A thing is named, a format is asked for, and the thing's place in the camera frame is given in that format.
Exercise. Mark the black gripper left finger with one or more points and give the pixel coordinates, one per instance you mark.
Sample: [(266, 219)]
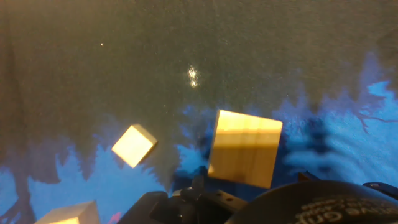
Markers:
[(186, 208)]

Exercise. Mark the small wooden cube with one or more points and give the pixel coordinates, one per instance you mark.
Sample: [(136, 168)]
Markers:
[(134, 145)]

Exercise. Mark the printed blue landscape mat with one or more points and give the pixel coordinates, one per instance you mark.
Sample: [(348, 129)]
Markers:
[(199, 46)]

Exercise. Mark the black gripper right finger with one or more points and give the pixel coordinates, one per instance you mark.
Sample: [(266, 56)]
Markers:
[(384, 189)]

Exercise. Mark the large wooden cube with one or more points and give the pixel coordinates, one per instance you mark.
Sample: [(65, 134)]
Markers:
[(68, 214), (244, 148)]

